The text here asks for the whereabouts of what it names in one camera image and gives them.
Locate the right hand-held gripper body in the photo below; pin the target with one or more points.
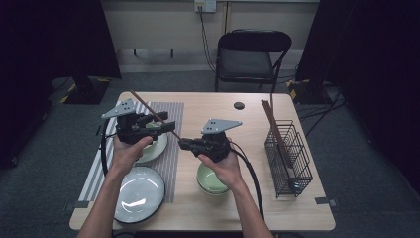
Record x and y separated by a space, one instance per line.
214 147

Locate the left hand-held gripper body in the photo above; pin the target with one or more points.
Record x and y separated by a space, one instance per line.
130 130

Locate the green bowl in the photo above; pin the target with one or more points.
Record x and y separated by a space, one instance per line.
151 125
213 194
209 180

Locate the brown chopstick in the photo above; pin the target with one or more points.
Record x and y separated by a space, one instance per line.
278 133
145 106
275 131

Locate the white plate with dark rim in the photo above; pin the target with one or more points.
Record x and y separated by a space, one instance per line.
145 195
160 147

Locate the person's left hand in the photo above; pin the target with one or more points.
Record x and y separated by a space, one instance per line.
127 158

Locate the person's right hand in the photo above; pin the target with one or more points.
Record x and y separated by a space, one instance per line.
229 172

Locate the grey striped placemat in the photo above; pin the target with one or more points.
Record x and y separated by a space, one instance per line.
171 115

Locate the small black floor marker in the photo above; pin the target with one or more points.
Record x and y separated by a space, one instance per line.
98 130

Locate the black round table grommet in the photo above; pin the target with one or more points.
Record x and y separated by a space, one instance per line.
239 105

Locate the black stand base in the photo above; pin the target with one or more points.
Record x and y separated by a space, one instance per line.
312 95
85 92

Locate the black folding chair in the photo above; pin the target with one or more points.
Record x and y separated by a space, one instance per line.
246 62

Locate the black curtain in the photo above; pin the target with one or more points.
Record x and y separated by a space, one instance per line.
49 39
379 66

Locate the white wall socket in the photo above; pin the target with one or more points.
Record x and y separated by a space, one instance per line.
205 5

